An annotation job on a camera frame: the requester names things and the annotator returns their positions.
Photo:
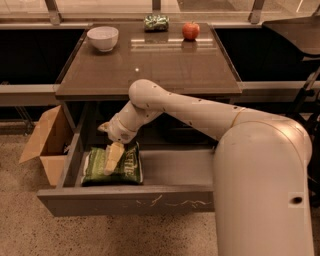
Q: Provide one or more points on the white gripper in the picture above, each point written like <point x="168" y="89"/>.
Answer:
<point x="119" y="131"/>

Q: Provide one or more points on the brown counter cabinet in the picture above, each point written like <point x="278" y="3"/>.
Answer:
<point x="151" y="70"/>

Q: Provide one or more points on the white ceramic bowl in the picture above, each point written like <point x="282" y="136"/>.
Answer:
<point x="103" y="38"/>

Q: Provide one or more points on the green jalapeno chip bag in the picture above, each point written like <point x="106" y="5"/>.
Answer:
<point x="127" y="171"/>

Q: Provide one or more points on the red apple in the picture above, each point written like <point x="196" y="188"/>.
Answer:
<point x="190" y="30"/>

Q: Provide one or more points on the crumpled green snack bag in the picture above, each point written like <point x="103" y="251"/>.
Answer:
<point x="155" y="23"/>

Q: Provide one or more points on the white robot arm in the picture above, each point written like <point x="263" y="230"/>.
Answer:
<point x="259" y="168"/>

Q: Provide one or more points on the grey open drawer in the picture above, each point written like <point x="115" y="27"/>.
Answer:
<point x="177" y="178"/>

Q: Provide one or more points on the open cardboard box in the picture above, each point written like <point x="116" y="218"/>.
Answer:
<point x="48" y="142"/>

